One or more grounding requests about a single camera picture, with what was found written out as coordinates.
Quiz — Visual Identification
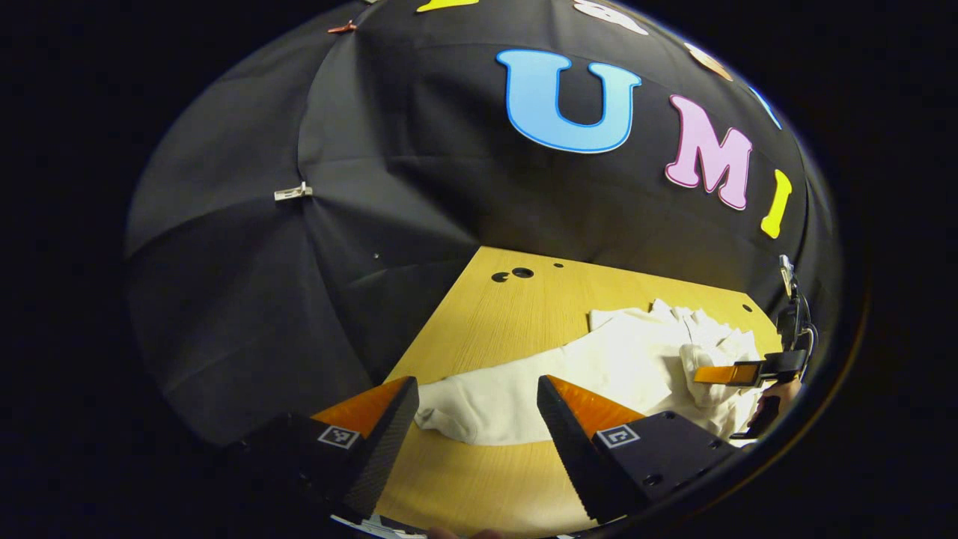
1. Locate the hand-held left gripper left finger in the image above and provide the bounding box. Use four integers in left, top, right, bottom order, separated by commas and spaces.
225, 376, 420, 521

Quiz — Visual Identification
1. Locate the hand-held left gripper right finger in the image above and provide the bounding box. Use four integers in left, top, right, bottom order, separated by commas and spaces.
536, 375, 743, 524

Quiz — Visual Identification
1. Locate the white garment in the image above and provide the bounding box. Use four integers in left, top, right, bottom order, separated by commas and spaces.
414, 299, 772, 448

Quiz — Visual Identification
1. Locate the black backdrop cloth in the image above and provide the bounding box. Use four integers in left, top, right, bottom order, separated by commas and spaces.
123, 0, 843, 450

